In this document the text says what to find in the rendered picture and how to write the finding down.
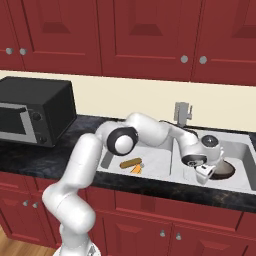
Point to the steel double sink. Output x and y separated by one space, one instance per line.
156 163

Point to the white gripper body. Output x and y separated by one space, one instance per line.
204 172

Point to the dark brown bowl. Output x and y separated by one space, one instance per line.
225 170

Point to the red lower cupboard door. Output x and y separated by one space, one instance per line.
13 216
41 223
136 236
216 243

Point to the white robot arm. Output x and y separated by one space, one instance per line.
80 173

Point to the black microwave oven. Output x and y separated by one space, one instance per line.
40 110

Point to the wide red drawer front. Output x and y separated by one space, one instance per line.
176 210

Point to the grey tap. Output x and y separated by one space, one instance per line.
181 113

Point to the orange food piece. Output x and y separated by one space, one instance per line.
136 170

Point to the grey round cupboard knob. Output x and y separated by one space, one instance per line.
162 233
203 60
35 205
9 51
178 236
25 202
184 59
23 51

